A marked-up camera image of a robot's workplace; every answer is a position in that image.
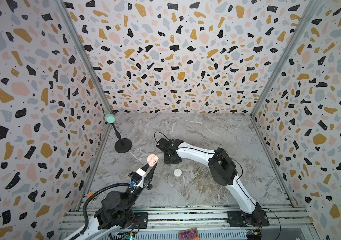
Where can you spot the right small electronics board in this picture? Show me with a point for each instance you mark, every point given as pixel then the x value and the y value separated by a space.
pixel 254 234

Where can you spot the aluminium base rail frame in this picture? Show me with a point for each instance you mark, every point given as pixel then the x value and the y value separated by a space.
pixel 164 223

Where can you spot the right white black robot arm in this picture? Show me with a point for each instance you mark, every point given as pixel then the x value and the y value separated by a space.
pixel 223 171

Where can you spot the microphone stand with green ball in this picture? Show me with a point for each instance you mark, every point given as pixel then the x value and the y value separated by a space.
pixel 123 145

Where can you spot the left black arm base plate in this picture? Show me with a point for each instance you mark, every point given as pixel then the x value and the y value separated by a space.
pixel 135 220

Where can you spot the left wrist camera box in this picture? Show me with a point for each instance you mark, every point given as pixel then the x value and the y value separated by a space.
pixel 137 178

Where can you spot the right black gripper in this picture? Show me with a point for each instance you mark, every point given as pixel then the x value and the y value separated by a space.
pixel 168 148

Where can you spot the pink earbud charging case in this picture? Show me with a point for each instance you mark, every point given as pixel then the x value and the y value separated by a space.
pixel 152 159

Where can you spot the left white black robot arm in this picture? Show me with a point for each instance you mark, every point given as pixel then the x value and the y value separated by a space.
pixel 116 211

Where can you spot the white earbud charging case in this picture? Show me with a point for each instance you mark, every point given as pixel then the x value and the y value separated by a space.
pixel 177 173

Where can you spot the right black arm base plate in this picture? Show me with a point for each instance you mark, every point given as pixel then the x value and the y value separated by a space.
pixel 240 219

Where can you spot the small electronics board with leds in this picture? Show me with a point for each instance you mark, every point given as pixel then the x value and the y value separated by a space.
pixel 128 236

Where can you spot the pink circuit board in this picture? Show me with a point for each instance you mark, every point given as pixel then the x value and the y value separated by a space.
pixel 191 234

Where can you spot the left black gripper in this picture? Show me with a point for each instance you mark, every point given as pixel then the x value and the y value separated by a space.
pixel 148 179

